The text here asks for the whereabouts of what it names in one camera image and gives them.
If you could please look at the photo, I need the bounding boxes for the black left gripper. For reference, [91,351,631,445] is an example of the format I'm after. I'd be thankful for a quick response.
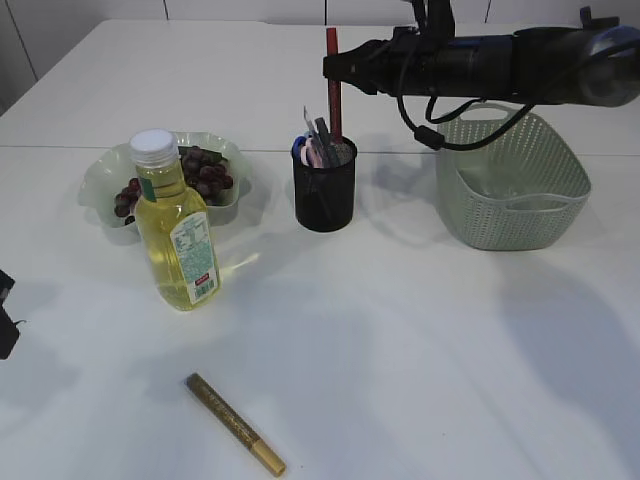
[0,270,20,359]

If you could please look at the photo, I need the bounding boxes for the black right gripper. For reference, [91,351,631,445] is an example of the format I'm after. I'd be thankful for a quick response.
[322,27,595,106]

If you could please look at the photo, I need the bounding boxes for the red glitter pen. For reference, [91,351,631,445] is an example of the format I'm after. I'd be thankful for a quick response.
[326,27,343,144]

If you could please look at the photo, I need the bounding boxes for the silver glitter pen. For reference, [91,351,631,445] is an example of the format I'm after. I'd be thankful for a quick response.
[315,117,341,168]

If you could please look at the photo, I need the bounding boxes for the clear plastic ruler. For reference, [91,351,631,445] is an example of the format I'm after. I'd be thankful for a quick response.
[303,105,317,138]

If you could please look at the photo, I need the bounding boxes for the blue scissors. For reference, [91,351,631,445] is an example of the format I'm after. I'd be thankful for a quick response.
[291,136,309,166]

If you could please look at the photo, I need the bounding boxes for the pink scissors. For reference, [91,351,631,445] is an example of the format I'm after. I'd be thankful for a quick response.
[299,137,324,169]

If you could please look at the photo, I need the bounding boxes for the red artificial grape bunch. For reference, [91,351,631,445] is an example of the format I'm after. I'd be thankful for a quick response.
[114,145,235,224]

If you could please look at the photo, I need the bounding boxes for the yellow oil bottle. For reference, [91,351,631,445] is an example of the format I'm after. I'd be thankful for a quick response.
[129,129,220,311]

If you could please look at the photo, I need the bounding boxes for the gold glitter pen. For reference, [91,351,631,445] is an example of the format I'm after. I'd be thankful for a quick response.
[185,372,286,478]

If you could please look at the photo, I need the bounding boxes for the clear plastic sheet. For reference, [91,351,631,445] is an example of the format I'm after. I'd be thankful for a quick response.
[476,172,535,200]

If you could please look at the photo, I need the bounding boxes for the blue grey right robot arm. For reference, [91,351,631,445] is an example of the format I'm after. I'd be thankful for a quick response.
[323,25,639,107]

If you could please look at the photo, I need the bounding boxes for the black mesh pen holder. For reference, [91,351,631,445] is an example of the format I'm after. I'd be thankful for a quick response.
[292,137,358,232]

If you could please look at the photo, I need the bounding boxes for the pale green wavy plate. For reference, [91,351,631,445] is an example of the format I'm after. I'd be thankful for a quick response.
[78,131,250,245]

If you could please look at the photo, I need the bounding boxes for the green woven plastic basket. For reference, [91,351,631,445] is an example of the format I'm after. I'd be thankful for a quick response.
[435,113,592,251]

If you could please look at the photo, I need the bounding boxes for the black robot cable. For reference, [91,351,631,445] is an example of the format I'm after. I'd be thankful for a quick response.
[394,0,640,151]

